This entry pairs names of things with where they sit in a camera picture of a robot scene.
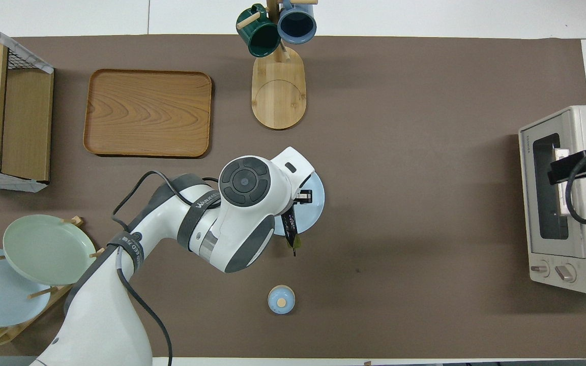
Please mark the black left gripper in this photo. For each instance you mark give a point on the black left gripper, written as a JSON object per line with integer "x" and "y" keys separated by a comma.
{"x": 303, "y": 198}

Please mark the blue ceramic mug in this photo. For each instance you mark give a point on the blue ceramic mug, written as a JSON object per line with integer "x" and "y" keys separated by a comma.
{"x": 297, "y": 25}

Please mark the pale green plate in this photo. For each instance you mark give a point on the pale green plate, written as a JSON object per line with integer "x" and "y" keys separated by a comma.
{"x": 46, "y": 249}

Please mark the small light blue plate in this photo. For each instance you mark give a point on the small light blue plate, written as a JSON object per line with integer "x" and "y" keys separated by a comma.
{"x": 314, "y": 213}

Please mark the wooden serving tray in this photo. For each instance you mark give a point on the wooden serving tray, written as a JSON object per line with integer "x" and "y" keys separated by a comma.
{"x": 148, "y": 112}

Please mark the dark green ceramic mug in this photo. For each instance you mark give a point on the dark green ceramic mug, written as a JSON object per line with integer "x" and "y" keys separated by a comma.
{"x": 260, "y": 38}

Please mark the brown table mat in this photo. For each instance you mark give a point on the brown table mat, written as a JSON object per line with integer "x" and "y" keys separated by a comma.
{"x": 400, "y": 203}

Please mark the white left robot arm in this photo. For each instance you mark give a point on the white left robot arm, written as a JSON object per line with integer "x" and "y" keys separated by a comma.
{"x": 242, "y": 213}

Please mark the wooden plate rack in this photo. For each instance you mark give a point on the wooden plate rack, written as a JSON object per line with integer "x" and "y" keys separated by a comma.
{"x": 44, "y": 293}

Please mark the wooden mug tree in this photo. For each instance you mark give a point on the wooden mug tree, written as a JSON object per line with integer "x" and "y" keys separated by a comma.
{"x": 279, "y": 96}

